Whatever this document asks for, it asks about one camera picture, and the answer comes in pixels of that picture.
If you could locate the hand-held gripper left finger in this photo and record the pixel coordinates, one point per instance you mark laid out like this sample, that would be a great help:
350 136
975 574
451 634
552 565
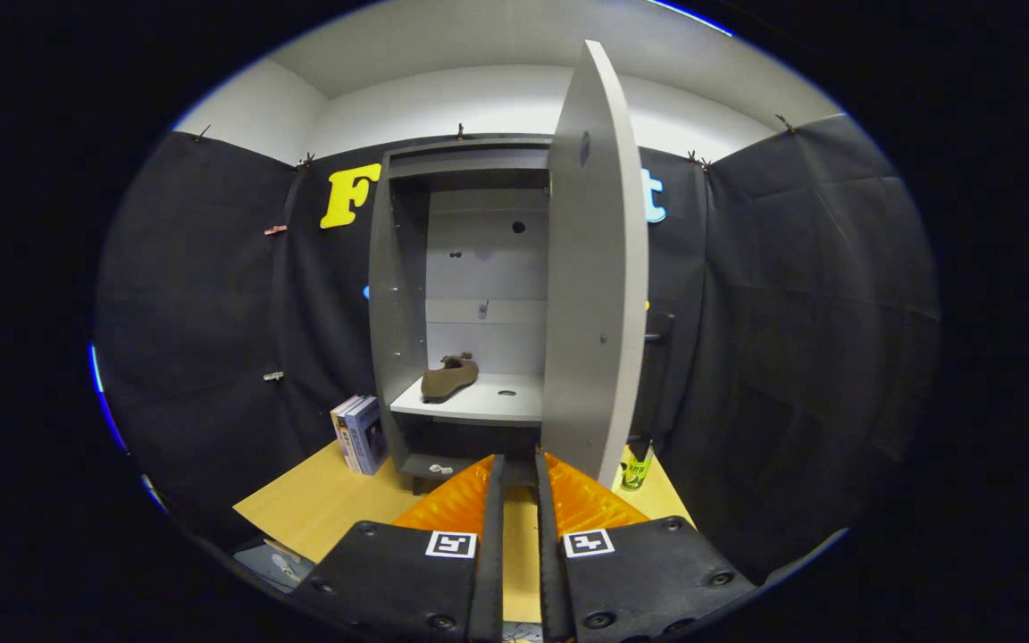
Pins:
489 580

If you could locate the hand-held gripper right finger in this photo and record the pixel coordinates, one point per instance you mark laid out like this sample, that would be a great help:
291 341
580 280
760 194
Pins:
553 580

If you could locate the brown fuzzy shoe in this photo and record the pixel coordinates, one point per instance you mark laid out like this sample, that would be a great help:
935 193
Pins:
447 379

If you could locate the grey shoe cabinet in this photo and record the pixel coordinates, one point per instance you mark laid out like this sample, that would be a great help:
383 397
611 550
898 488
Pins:
398 295

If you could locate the green drink bottle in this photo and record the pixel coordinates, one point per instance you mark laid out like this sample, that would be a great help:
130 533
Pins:
636 471

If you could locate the blue book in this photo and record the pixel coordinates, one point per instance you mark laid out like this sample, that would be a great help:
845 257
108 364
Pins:
370 438

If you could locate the pale blue printed card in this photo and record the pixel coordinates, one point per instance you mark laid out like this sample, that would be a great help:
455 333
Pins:
269 563

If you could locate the black backdrop cloth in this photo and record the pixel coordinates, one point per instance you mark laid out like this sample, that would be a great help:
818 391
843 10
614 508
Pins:
193 313

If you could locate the ceiling light strip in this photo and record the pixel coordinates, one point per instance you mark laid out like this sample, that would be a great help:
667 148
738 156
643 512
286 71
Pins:
702 20

